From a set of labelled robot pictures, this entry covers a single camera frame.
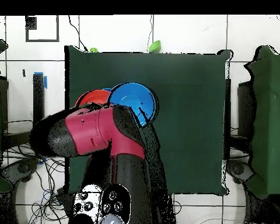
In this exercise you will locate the large blue bowl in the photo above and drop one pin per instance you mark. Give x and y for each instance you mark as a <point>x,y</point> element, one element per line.
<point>107,89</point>
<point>133,98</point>

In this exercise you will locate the large orange bowl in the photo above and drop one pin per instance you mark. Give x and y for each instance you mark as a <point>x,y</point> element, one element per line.
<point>95,98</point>

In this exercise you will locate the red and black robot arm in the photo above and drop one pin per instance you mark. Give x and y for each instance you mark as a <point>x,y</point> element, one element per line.
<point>91,133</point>

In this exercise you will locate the green bowl on floor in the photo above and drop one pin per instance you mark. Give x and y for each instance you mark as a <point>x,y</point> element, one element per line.
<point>155,46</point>

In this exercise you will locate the small green floor object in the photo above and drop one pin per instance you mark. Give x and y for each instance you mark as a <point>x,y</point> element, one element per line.
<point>93,50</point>

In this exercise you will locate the blue tape strip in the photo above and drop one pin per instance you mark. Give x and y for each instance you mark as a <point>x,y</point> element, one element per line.
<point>45,81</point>

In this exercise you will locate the black metal stand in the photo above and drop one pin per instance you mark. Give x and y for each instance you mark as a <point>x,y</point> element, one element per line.
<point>38,98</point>

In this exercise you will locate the grey chair base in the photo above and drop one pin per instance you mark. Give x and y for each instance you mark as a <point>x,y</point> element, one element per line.
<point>238,170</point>

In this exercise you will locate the black chair base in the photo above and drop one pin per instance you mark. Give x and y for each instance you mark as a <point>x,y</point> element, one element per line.
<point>21,169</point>

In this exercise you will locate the dark square floor frame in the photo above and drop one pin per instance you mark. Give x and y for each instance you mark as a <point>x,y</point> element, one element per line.
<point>57,30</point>

